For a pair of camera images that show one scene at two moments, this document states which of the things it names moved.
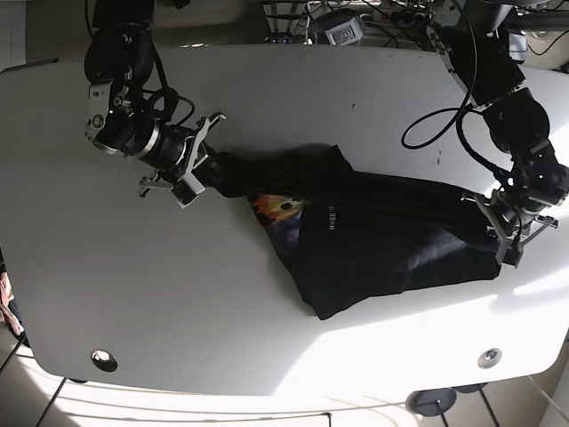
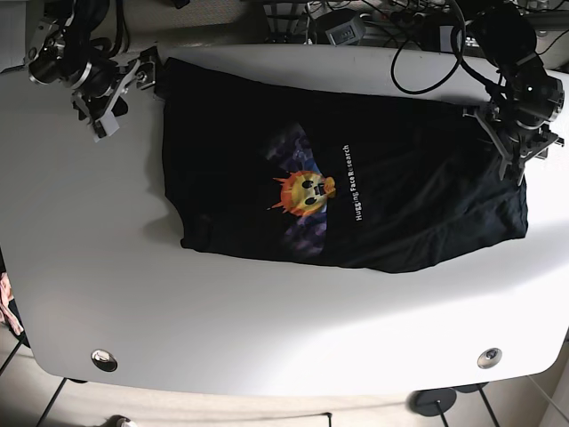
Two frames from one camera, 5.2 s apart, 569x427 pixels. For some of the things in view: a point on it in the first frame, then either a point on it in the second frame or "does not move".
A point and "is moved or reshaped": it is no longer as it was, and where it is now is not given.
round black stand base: x=431 y=401 does not move
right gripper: x=508 y=221 -> x=516 y=144
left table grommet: x=104 y=360 does not move
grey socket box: x=346 y=32 does not move
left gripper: x=176 y=151 -> x=100 y=88
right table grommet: x=489 y=358 does not move
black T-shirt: x=351 y=237 is moved or reshaped
